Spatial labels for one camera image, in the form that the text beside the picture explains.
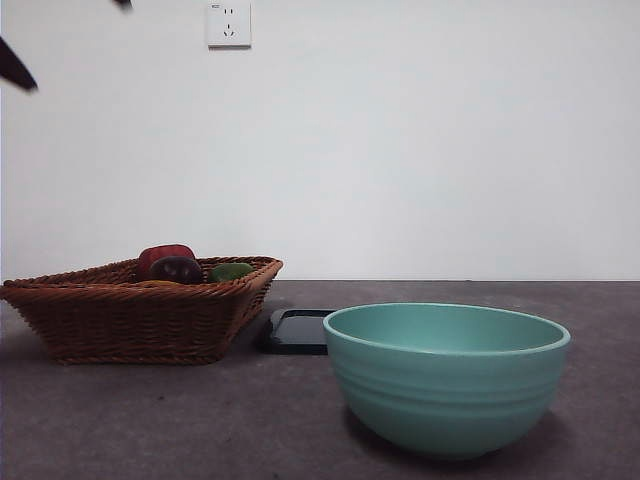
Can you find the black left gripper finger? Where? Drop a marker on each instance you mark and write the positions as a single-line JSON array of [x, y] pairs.
[[123, 4], [14, 67]]

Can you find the brown kiwi fruit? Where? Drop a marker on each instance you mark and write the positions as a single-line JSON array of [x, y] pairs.
[[155, 283]]

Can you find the teal bowl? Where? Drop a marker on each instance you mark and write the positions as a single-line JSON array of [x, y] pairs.
[[445, 395]]

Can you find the red apple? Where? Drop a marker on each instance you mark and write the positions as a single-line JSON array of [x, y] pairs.
[[160, 252]]

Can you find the dark red plum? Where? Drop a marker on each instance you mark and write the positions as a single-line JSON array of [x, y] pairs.
[[175, 271]]

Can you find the brown wicker basket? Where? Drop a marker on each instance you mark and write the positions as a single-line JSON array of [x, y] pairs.
[[125, 325]]

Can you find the green avocado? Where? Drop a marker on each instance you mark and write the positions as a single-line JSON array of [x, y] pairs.
[[230, 272]]

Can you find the dark green tray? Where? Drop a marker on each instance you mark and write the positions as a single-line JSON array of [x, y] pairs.
[[295, 332]]

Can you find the white wall socket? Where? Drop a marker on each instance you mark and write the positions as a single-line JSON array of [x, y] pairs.
[[230, 25]]

